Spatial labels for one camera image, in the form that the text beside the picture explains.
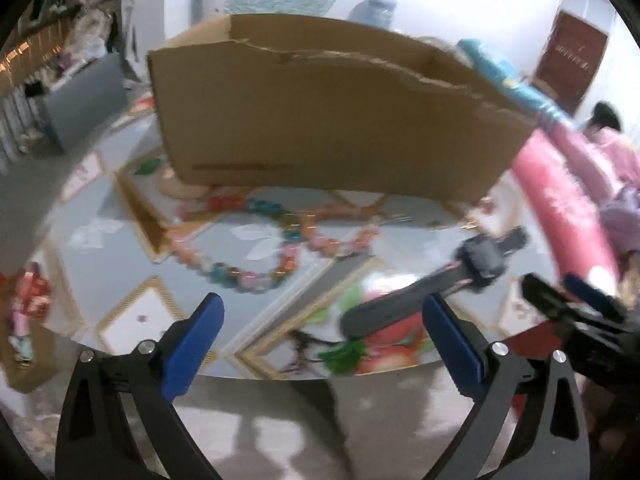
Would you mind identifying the blue water jug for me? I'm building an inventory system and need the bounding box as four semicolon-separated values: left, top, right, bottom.
347;0;397;32

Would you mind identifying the pile of light clothes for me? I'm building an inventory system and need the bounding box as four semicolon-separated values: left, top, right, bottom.
65;10;117;61

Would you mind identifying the teal pillow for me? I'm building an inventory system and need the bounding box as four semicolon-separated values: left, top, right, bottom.
457;39;571;126

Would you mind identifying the brown door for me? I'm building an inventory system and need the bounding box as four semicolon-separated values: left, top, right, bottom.
532;10;610;116

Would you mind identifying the lilac cloth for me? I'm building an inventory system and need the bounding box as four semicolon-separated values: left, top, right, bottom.
599;185;640;258

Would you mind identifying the metal railing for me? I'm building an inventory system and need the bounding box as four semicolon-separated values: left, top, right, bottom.
0;15;71;163

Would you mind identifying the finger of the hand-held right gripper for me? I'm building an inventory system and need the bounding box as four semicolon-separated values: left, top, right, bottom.
564;272;628;323
521;273;581;326

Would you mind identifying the light pink quilt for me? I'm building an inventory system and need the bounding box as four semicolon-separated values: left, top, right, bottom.
575;127;640;198

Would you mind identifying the multicoloured bead necklace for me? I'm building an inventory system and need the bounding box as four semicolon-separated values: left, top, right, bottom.
167;195;326;293

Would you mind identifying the grey cabinet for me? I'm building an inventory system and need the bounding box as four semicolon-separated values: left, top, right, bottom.
40;52;132;155

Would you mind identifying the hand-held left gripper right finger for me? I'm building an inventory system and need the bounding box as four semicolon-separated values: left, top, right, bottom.
422;292;593;480

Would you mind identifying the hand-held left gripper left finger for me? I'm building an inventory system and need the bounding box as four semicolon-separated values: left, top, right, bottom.
55;292;226;480

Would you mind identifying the torn cardboard box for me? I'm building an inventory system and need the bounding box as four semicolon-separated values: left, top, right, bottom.
146;14;538;206

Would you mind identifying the red floral blanket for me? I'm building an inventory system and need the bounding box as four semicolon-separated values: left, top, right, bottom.
512;127;626;281

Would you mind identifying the red printed bag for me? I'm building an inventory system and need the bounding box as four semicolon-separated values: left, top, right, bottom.
0;260;53;367

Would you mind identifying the black wrist watch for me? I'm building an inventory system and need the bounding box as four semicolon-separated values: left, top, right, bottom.
342;226;530;342

